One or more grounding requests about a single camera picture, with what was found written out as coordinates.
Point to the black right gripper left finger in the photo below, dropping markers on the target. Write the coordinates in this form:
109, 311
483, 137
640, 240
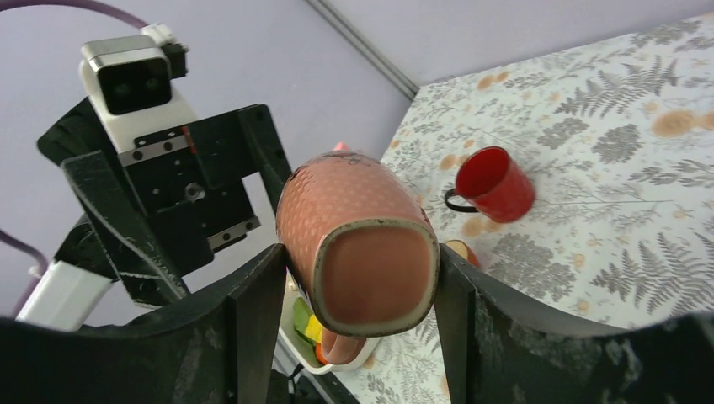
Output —
214, 346

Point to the small orange cup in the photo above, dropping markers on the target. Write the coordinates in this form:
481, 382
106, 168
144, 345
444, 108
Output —
464, 251

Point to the pink textured mug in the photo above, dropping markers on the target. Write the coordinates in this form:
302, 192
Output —
360, 247

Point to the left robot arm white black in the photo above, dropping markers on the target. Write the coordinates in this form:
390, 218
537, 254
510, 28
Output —
76, 279

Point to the red enamel mug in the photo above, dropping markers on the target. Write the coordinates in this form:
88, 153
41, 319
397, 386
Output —
490, 182

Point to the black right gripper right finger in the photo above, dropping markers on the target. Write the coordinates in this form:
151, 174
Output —
502, 346

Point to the floral fern tablecloth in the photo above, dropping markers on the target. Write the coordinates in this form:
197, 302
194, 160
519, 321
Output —
617, 138

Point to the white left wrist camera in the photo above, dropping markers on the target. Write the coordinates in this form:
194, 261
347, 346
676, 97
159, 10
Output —
128, 83

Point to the green toy leaf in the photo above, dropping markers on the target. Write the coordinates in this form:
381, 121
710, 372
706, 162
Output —
302, 313

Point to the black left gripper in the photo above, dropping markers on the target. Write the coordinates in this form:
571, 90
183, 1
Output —
175, 197

